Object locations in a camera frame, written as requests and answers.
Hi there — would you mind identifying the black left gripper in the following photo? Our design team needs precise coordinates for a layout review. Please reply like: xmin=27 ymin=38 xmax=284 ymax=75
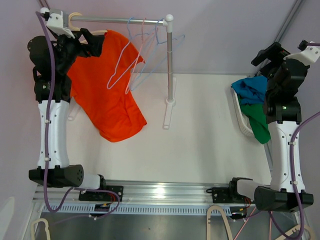
xmin=52 ymin=28 xmax=104 ymax=74

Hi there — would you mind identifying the blue t shirt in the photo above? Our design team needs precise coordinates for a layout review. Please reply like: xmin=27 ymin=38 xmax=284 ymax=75
xmin=231 ymin=76 xmax=267 ymax=105

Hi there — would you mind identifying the pink wire hanger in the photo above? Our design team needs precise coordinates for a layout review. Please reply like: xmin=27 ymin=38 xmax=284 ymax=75
xmin=125 ymin=18 xmax=155 ymax=95

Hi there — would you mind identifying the green t shirt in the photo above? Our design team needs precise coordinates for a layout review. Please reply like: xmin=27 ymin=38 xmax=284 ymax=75
xmin=238 ymin=97 xmax=271 ymax=145

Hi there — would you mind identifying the light blue wire hanger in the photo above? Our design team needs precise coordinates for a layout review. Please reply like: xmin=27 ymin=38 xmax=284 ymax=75
xmin=127 ymin=18 xmax=185 ymax=91

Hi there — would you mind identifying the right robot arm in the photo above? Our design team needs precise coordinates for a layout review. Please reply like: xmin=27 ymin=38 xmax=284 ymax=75
xmin=227 ymin=40 xmax=320 ymax=213

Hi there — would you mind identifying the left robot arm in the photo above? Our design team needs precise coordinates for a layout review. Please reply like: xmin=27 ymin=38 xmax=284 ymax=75
xmin=27 ymin=28 xmax=108 ymax=201

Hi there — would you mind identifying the cream plastic hanger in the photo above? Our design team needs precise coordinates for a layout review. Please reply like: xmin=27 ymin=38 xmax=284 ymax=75
xmin=64 ymin=12 xmax=108 ymax=45

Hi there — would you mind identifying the orange t shirt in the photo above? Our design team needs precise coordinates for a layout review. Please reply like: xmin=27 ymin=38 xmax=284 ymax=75
xmin=67 ymin=30 xmax=147 ymax=143

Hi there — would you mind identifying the cream hanger bottom middle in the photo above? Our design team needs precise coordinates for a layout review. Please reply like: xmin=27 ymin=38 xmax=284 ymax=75
xmin=205 ymin=205 xmax=234 ymax=240

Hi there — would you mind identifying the cream hanger bottom right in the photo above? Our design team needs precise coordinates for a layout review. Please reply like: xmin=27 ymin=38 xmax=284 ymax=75
xmin=275 ymin=224 xmax=317 ymax=240

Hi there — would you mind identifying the cream hanger bottom left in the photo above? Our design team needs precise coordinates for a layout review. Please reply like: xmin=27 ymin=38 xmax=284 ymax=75
xmin=29 ymin=217 xmax=52 ymax=240

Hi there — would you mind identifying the white perforated basket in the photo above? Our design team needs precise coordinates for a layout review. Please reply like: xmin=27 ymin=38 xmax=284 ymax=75
xmin=232 ymin=89 xmax=254 ymax=137

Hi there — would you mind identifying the white clothes rack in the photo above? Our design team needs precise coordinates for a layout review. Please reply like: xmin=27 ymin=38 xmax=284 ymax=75
xmin=40 ymin=13 xmax=176 ymax=130

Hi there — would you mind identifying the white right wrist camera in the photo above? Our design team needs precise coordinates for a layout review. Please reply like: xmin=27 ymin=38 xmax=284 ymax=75
xmin=283 ymin=40 xmax=320 ymax=66

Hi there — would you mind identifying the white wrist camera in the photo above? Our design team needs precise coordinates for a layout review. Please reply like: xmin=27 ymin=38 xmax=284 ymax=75
xmin=283 ymin=40 xmax=320 ymax=66
xmin=40 ymin=7 xmax=75 ymax=39

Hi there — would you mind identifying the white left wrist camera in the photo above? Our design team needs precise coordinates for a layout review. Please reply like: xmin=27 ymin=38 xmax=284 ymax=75
xmin=40 ymin=7 xmax=75 ymax=39

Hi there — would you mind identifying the pink wire hanger below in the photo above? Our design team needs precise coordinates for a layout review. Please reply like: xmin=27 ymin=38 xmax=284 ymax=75
xmin=233 ymin=207 xmax=273 ymax=240

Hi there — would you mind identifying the aluminium mounting rail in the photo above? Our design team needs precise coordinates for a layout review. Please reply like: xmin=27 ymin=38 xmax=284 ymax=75
xmin=47 ymin=180 xmax=255 ymax=217

